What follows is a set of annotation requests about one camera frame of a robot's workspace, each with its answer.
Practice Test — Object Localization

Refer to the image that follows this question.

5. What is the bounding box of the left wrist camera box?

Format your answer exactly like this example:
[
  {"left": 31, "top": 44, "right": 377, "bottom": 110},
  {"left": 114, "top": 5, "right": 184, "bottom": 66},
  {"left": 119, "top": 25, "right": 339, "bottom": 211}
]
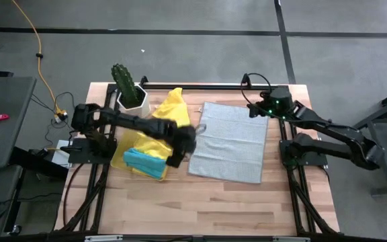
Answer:
[{"left": 165, "top": 153, "right": 185, "bottom": 169}]

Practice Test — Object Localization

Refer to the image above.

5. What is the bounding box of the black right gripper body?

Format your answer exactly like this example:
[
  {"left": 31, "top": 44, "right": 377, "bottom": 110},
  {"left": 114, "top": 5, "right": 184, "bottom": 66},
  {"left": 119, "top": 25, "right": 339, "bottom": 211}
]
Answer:
[{"left": 264, "top": 86, "right": 294, "bottom": 118}]

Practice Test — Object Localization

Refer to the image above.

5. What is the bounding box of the green cactus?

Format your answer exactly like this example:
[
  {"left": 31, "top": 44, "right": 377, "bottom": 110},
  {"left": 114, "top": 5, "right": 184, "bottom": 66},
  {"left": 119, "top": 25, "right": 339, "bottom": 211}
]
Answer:
[{"left": 111, "top": 63, "right": 140, "bottom": 105}]

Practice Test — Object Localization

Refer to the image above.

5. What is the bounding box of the grey side table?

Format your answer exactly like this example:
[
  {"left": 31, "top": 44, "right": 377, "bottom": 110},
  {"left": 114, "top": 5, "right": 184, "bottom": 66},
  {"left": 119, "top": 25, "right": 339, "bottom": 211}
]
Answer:
[{"left": 0, "top": 76, "right": 37, "bottom": 169}]

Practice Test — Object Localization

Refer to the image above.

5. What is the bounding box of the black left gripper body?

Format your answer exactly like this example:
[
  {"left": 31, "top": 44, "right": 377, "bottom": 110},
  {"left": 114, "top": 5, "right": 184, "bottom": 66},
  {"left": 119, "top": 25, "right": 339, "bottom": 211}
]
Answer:
[{"left": 171, "top": 124, "right": 198, "bottom": 156}]

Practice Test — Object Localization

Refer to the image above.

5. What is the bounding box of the white plant pot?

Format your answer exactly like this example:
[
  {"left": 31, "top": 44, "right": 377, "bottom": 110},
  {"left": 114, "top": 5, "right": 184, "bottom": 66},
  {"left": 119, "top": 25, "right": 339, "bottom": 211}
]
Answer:
[{"left": 116, "top": 84, "right": 151, "bottom": 118}]

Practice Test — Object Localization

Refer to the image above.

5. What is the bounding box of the grey microfiber towel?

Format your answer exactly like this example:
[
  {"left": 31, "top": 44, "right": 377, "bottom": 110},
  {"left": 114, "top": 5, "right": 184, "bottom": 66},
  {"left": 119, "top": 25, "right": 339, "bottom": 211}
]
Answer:
[{"left": 187, "top": 102, "right": 270, "bottom": 185}]

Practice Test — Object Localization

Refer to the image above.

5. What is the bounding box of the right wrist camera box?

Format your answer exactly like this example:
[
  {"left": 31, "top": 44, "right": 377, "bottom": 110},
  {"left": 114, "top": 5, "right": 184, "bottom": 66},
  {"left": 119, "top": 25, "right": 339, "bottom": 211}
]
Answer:
[{"left": 247, "top": 103, "right": 269, "bottom": 118}]

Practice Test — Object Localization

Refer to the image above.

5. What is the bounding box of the white paper sheet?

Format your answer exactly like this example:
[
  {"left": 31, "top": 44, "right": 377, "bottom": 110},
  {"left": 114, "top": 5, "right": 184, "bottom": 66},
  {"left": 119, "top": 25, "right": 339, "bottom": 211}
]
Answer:
[{"left": 47, "top": 139, "right": 73, "bottom": 168}]

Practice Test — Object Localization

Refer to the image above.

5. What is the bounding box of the yellow microfiber towel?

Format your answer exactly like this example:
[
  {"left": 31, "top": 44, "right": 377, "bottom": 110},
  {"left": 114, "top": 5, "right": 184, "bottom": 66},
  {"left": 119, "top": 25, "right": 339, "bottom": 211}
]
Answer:
[
  {"left": 126, "top": 132, "right": 174, "bottom": 161},
  {"left": 151, "top": 87, "right": 191, "bottom": 128}
]

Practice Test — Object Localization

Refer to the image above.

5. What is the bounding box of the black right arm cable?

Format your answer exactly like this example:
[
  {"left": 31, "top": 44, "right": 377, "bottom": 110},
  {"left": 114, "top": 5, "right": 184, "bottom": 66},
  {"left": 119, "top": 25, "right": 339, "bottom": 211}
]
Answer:
[{"left": 239, "top": 72, "right": 275, "bottom": 118}]

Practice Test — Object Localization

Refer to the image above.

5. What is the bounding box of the black aluminium table frame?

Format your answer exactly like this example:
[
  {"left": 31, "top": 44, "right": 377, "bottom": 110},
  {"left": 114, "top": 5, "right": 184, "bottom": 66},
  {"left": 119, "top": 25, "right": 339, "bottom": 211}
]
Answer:
[{"left": 54, "top": 73, "right": 341, "bottom": 236}]

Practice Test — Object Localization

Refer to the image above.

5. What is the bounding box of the black floor cable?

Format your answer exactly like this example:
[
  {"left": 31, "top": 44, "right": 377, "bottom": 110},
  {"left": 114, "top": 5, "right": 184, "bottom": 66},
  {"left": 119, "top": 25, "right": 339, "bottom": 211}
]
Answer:
[{"left": 30, "top": 90, "right": 83, "bottom": 149}]

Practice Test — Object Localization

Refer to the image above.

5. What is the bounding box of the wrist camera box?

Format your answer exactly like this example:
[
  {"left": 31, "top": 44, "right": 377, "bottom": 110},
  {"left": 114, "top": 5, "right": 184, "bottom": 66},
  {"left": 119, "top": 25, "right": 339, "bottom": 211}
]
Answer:
[
  {"left": 165, "top": 153, "right": 185, "bottom": 169},
  {"left": 247, "top": 103, "right": 269, "bottom": 118}
]

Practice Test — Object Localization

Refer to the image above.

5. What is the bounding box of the yellow translucent plastic bin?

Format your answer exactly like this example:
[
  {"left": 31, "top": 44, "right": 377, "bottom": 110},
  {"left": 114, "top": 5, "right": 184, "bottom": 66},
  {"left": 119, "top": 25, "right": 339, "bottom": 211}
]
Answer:
[{"left": 110, "top": 129, "right": 174, "bottom": 182}]

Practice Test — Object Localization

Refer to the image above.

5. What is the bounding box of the yellow cable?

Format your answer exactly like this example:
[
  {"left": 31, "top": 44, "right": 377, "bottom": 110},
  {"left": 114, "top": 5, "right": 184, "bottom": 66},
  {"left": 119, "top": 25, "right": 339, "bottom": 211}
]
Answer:
[{"left": 11, "top": 0, "right": 67, "bottom": 117}]

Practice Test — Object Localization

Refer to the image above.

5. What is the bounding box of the teal microfiber towel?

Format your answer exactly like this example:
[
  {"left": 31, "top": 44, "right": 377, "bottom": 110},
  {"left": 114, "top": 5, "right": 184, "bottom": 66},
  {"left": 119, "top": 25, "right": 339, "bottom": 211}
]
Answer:
[{"left": 122, "top": 147, "right": 167, "bottom": 179}]

